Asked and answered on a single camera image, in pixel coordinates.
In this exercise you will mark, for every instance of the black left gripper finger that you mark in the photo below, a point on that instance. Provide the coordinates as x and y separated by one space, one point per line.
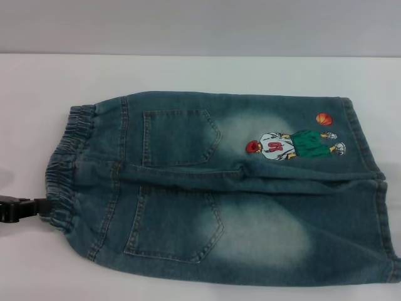
39 207

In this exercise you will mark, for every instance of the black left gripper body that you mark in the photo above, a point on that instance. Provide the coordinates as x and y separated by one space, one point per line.
12 208

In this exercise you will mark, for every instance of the blue denim shorts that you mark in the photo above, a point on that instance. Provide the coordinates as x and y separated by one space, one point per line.
194 194

